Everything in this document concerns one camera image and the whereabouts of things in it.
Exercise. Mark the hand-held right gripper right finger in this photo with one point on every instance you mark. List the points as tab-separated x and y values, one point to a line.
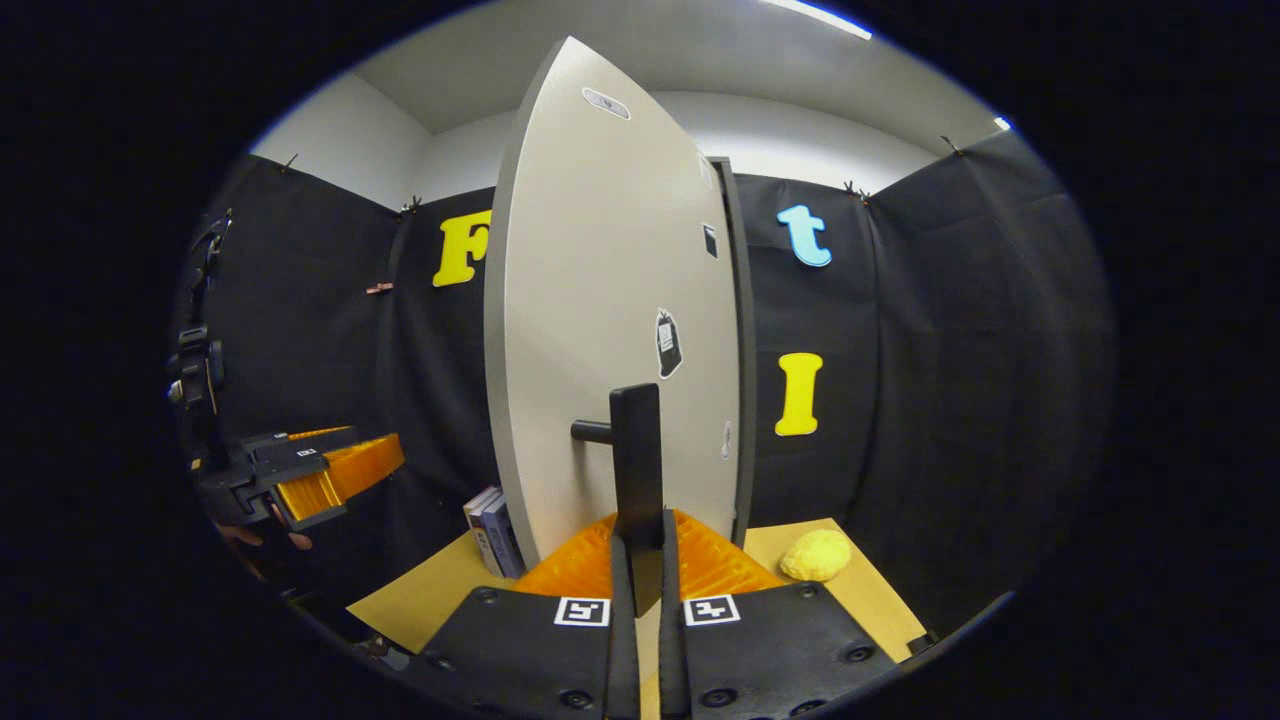
672	660

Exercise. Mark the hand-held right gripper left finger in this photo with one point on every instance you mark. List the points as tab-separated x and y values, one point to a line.
622	660

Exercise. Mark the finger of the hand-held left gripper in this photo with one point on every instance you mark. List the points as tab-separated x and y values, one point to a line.
300	465
300	436

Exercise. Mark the beige cabinet door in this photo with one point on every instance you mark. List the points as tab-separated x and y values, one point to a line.
600	300

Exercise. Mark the dark grey cabinet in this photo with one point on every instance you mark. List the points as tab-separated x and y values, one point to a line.
745	350

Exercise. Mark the dark blue book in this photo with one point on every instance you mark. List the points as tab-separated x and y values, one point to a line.
505	540

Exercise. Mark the yellow sponge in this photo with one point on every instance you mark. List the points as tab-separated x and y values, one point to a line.
816	556

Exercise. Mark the black backdrop cloth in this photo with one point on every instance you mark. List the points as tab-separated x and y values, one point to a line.
950	380

